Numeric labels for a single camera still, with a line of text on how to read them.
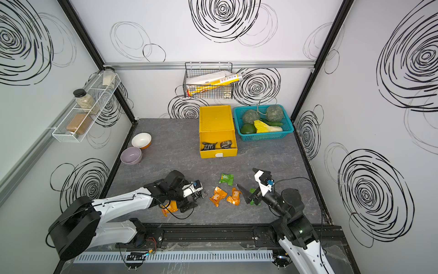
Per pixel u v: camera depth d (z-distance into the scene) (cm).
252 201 62
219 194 85
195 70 93
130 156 98
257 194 59
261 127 104
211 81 86
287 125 107
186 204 74
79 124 67
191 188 73
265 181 54
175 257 96
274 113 107
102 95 96
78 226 41
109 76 87
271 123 108
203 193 86
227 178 91
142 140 105
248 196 59
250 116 108
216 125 89
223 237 76
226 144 87
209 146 86
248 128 105
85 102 71
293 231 51
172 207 74
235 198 84
